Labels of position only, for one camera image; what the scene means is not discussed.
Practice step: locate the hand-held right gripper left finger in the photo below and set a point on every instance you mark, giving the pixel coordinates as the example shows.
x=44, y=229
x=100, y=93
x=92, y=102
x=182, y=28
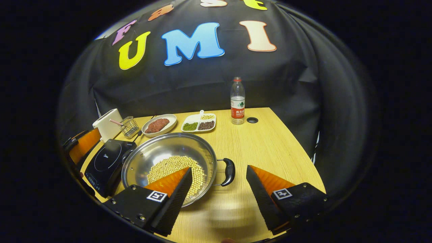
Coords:
x=175, y=206

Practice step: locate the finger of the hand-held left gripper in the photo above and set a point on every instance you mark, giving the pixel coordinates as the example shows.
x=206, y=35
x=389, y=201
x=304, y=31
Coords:
x=86, y=145

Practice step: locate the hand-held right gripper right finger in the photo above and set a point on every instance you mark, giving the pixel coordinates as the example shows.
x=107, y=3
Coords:
x=261, y=202

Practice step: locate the black induction cooktop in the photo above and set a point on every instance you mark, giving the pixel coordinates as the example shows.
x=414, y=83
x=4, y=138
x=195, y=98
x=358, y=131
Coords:
x=104, y=162

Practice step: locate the stainless steel pot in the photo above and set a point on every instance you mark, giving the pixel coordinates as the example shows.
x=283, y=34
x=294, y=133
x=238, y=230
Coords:
x=162, y=146

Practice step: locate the white toaster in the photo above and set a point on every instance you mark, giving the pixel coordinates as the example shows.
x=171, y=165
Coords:
x=106, y=128

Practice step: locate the pink striped straw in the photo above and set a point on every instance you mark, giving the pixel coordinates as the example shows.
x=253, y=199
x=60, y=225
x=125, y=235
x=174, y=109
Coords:
x=116, y=122

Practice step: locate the pile of soybeans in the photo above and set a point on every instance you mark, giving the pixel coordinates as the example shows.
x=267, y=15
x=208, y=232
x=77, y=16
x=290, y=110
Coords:
x=172, y=165

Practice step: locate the raw red meat slice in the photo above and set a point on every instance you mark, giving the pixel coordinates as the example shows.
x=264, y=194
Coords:
x=163, y=123
x=152, y=128

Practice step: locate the pile of green beans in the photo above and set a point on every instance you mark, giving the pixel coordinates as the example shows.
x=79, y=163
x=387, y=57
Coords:
x=190, y=126

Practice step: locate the white round plate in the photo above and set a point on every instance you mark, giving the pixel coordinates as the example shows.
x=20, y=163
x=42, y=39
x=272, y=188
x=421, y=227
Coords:
x=170, y=121

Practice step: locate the pile of dark red beans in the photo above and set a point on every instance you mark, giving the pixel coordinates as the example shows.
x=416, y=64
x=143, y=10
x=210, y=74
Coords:
x=206, y=125

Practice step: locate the white divided dish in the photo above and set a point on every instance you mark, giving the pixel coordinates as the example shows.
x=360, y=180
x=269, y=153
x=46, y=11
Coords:
x=193, y=118

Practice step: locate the pile of pale yellow beans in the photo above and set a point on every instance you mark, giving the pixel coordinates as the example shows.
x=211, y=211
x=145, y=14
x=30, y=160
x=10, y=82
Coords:
x=207, y=117

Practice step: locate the clear plastic water bottle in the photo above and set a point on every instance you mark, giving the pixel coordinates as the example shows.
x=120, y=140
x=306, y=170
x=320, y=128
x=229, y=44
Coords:
x=237, y=104

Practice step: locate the black backdrop cloth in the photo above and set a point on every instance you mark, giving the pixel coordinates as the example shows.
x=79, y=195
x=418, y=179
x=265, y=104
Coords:
x=189, y=84

